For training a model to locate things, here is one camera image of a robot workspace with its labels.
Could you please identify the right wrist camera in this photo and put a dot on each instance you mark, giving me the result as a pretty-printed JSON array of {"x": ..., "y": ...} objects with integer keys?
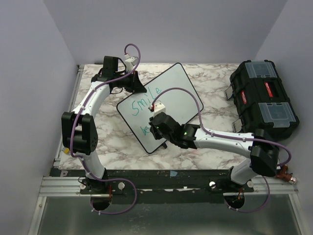
[{"x": 157, "y": 108}]

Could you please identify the black plastic toolbox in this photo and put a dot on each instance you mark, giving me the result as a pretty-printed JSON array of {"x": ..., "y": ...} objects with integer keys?
[{"x": 261, "y": 100}]

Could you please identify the aluminium rail left edge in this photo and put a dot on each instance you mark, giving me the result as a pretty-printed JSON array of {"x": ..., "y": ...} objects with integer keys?
[{"x": 60, "y": 154}]

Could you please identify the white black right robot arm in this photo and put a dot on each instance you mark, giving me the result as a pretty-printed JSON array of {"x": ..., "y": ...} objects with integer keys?
[{"x": 261, "y": 156}]

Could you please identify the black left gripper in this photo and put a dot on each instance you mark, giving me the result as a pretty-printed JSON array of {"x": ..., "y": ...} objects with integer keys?
[{"x": 136, "y": 86}]

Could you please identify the front aluminium rail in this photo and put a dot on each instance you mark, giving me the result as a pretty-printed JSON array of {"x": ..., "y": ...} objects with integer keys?
[{"x": 60, "y": 187}]

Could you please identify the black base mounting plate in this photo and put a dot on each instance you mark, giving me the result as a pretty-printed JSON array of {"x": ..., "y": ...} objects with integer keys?
[{"x": 155, "y": 186}]

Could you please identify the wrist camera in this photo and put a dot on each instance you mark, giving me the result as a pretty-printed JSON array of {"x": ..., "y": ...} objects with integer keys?
[
  {"x": 130, "y": 62},
  {"x": 157, "y": 108}
]

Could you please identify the copper pipe fitting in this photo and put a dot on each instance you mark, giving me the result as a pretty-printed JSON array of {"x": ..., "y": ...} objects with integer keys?
[{"x": 283, "y": 175}]

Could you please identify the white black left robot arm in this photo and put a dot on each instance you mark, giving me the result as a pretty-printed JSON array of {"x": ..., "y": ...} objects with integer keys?
[{"x": 79, "y": 133}]

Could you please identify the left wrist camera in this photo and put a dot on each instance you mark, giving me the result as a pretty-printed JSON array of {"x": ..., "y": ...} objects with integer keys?
[{"x": 130, "y": 62}]

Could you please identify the black framed whiteboard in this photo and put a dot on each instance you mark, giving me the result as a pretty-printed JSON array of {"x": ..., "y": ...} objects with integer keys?
[{"x": 134, "y": 109}]

